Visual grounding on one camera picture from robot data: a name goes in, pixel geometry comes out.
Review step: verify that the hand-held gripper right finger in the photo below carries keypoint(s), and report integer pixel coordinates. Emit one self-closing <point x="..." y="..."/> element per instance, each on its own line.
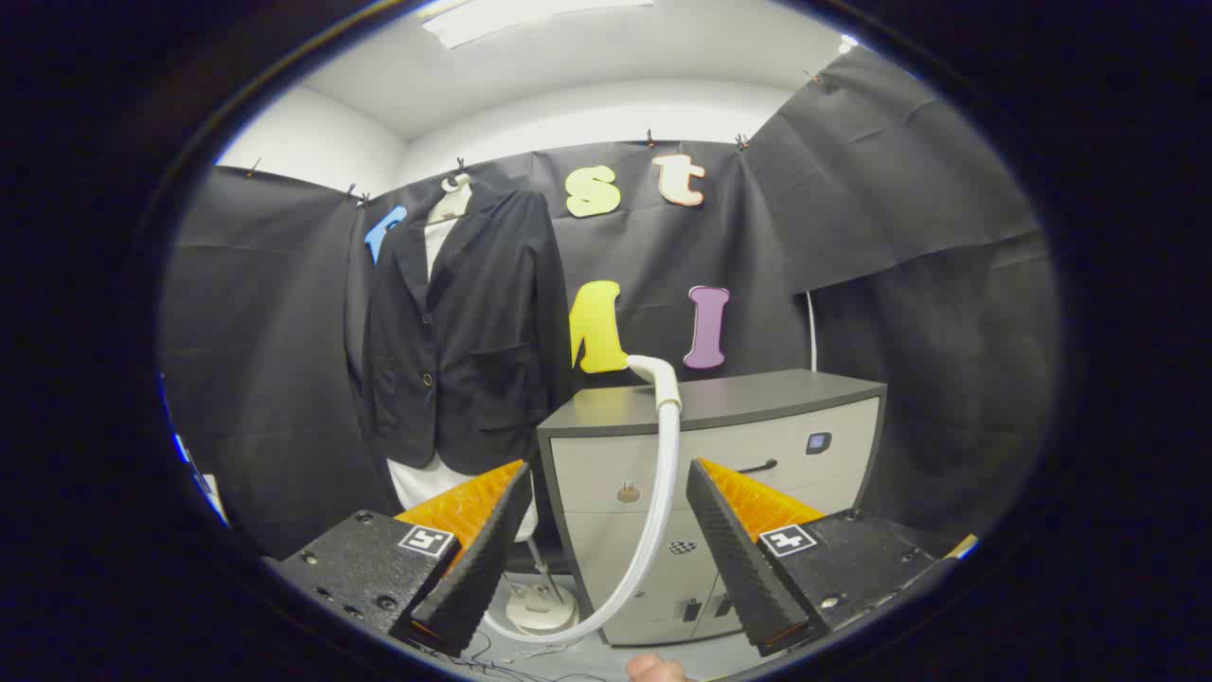
<point x="734" y="559"/>

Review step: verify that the black blazer jacket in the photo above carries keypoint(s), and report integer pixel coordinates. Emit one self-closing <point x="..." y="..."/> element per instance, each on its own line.
<point x="473" y="341"/>

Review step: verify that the white garment steamer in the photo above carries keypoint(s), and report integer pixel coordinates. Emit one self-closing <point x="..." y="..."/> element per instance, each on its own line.
<point x="666" y="455"/>

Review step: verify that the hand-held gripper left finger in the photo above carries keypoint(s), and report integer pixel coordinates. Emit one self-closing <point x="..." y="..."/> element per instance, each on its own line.
<point x="478" y="559"/>

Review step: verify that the white clothes stand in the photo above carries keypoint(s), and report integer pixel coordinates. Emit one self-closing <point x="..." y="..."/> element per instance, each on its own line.
<point x="540" y="608"/>

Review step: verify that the grey drawer cabinet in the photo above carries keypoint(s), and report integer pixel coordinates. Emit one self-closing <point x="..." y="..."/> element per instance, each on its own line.
<point x="720" y="403"/>

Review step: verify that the black backdrop cloth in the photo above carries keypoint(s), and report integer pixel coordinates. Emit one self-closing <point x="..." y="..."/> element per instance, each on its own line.
<point x="852" y="237"/>

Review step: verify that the white clothes hanger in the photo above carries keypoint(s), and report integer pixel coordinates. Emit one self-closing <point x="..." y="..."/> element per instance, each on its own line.
<point x="455" y="182"/>

